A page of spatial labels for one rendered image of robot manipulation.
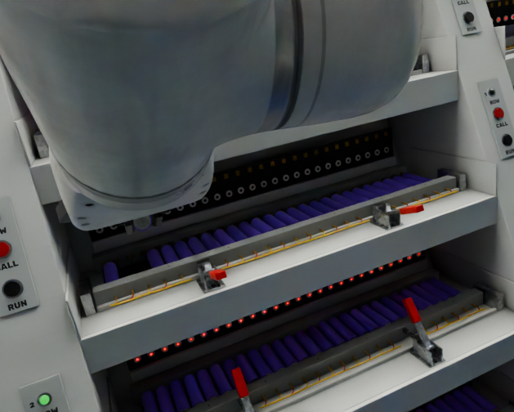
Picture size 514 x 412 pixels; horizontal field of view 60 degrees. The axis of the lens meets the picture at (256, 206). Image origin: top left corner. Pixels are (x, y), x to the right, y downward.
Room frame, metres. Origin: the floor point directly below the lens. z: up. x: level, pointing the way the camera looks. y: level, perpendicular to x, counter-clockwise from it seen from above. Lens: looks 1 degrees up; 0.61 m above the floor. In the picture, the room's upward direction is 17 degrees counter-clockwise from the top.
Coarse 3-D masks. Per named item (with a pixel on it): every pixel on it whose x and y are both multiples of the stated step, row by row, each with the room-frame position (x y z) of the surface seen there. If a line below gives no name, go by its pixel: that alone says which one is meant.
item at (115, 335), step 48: (288, 192) 0.75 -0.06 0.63; (480, 192) 0.69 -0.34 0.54; (96, 240) 0.66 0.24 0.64; (336, 240) 0.61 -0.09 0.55; (384, 240) 0.61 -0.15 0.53; (432, 240) 0.64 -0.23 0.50; (192, 288) 0.55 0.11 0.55; (240, 288) 0.54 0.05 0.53; (288, 288) 0.57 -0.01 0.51; (96, 336) 0.49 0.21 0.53; (144, 336) 0.51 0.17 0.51
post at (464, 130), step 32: (448, 0) 0.67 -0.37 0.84; (480, 0) 0.69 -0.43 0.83; (448, 32) 0.67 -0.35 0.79; (480, 32) 0.69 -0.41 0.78; (480, 64) 0.68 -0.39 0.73; (480, 96) 0.68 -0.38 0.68; (512, 96) 0.69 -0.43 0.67; (416, 128) 0.79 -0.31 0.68; (448, 128) 0.72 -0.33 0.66; (480, 128) 0.67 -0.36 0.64; (512, 160) 0.68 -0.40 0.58; (512, 192) 0.68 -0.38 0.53; (512, 224) 0.67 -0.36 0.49; (480, 256) 0.73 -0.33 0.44; (512, 256) 0.67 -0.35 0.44
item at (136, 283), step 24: (408, 192) 0.67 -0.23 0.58; (432, 192) 0.69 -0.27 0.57; (336, 216) 0.64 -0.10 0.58; (360, 216) 0.65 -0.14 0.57; (240, 240) 0.61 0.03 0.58; (264, 240) 0.60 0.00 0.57; (288, 240) 0.62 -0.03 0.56; (168, 264) 0.57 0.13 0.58; (192, 264) 0.57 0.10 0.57; (216, 264) 0.59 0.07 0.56; (96, 288) 0.54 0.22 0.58; (120, 288) 0.54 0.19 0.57; (144, 288) 0.56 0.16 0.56
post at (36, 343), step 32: (0, 64) 0.50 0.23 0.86; (0, 96) 0.48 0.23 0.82; (0, 128) 0.48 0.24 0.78; (0, 160) 0.48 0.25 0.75; (0, 192) 0.47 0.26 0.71; (32, 192) 0.48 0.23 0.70; (32, 224) 0.48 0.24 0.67; (64, 224) 0.66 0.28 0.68; (32, 256) 0.48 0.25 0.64; (64, 256) 0.56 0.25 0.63; (64, 288) 0.49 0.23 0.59; (0, 320) 0.46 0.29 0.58; (32, 320) 0.47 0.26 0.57; (64, 320) 0.48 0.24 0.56; (0, 352) 0.46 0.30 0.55; (32, 352) 0.47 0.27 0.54; (64, 352) 0.48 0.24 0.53; (0, 384) 0.46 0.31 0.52; (64, 384) 0.48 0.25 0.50; (96, 384) 0.52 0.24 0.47
